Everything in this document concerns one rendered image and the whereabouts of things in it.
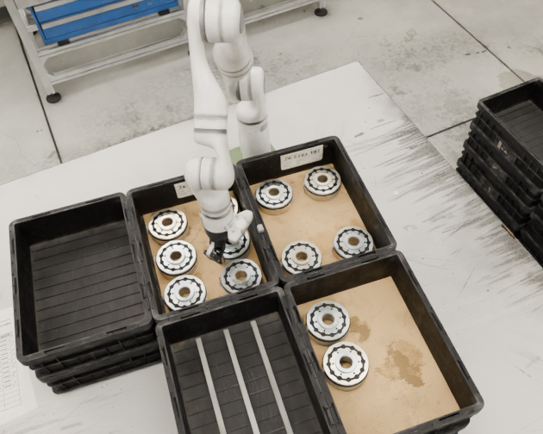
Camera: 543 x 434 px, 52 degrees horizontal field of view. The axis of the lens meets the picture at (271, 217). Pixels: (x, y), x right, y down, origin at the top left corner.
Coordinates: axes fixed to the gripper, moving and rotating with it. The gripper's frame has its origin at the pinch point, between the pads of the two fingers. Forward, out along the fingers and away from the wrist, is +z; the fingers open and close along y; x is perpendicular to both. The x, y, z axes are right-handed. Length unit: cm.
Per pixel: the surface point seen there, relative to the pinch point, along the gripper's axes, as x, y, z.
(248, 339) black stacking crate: 16.1, 17.8, 2.5
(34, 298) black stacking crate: -37.7, 31.2, 2.4
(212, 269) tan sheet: -1.1, 5.0, 2.3
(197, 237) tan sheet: -9.7, -2.1, 2.3
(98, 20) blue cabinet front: -146, -119, 48
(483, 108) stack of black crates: 46, -109, 26
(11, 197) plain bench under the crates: -77, 3, 15
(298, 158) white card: 5.3, -34.0, -3.6
